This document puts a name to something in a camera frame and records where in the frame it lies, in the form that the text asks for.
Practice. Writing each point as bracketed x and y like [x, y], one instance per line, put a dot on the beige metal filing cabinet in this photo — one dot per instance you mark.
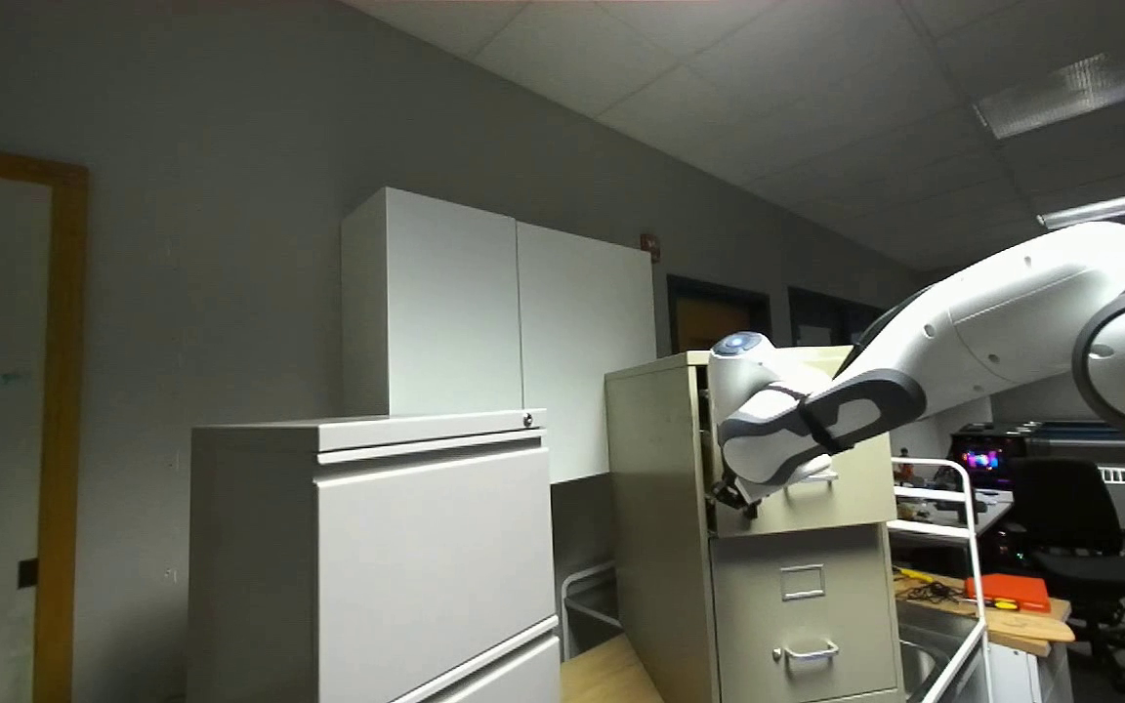
[660, 521]

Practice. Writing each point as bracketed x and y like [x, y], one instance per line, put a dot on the narrow ceiling light strip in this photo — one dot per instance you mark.
[1114, 203]

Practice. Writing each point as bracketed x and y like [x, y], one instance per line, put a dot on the white metal tube cart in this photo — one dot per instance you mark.
[966, 589]

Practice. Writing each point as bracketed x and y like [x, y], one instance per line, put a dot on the large ceiling light panel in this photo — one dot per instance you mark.
[1082, 80]

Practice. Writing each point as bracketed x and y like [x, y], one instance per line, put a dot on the dark wooden door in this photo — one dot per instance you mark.
[715, 317]

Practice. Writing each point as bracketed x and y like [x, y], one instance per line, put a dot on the dark window frame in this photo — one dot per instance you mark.
[825, 317]

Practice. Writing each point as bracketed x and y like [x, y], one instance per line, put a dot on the orange tool case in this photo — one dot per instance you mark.
[1008, 591]

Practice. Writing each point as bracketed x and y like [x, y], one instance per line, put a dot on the grey lateral file cabinet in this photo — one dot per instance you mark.
[431, 560]

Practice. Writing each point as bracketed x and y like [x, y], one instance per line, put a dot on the black office chair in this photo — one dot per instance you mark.
[1092, 547]

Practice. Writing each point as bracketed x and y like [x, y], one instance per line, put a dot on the wooden workbench top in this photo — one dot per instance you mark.
[1023, 625]

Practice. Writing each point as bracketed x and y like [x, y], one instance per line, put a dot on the lit computer monitor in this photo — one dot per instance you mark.
[983, 459]

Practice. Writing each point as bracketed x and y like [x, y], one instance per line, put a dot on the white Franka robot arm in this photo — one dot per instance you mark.
[976, 324]

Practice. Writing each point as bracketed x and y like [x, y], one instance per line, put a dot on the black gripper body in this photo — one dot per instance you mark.
[733, 503]

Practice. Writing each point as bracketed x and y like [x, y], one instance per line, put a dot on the tall white two-door cabinet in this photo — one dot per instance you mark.
[498, 313]

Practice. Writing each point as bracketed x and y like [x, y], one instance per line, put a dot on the beige drawer with label holder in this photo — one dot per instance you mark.
[800, 611]

